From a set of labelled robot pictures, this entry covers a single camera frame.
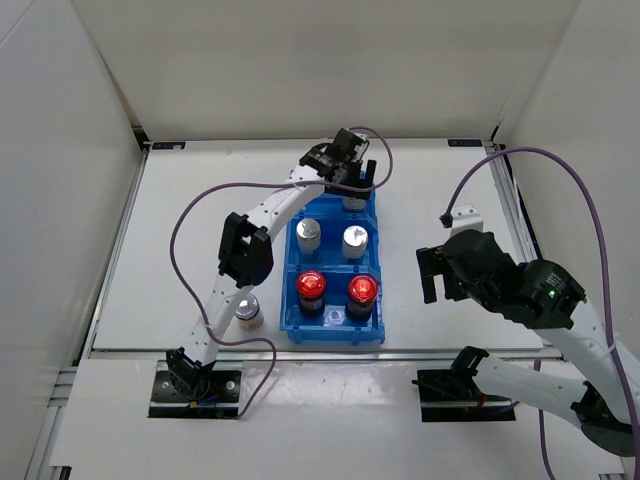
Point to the dark spice jar silver lid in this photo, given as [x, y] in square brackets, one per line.
[249, 313]

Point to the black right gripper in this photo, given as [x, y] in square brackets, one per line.
[430, 263]

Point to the red-capped sauce jar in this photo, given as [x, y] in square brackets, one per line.
[311, 287]
[362, 293]

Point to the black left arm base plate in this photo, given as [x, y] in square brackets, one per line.
[216, 397]

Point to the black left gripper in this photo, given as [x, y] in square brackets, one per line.
[356, 188]

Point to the dark spice jar labelled lid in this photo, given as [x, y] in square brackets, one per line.
[354, 205]

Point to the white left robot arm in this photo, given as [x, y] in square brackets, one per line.
[245, 254]

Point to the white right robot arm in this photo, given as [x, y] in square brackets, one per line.
[544, 298]

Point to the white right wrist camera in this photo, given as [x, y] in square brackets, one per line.
[465, 217]

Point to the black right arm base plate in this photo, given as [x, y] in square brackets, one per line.
[444, 398]

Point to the blue three-compartment plastic bin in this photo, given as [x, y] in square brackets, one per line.
[333, 323]

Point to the white bead jar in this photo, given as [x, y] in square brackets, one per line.
[354, 242]
[308, 236]

